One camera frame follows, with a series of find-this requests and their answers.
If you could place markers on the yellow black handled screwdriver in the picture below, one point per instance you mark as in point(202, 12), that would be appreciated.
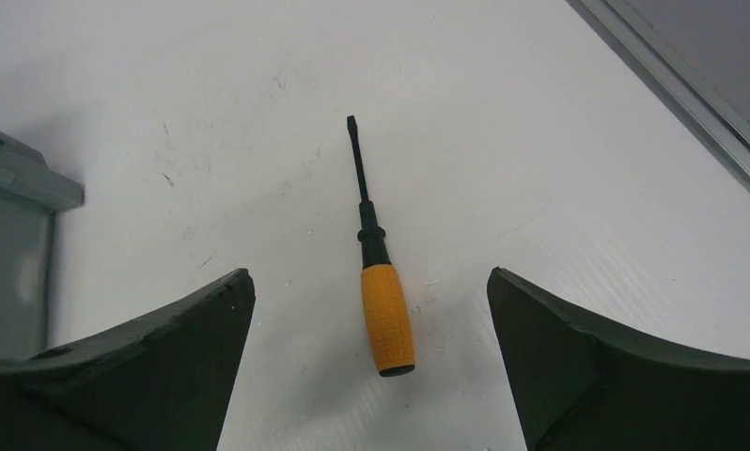
point(386, 315)

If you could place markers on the grey metal table edge rail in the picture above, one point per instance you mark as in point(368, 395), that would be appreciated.
point(695, 57)

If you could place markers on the grey plastic bin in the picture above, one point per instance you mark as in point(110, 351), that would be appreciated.
point(31, 196)

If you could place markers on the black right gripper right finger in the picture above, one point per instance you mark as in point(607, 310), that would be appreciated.
point(582, 381)

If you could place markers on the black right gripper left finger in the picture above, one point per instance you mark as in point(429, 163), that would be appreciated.
point(161, 381)

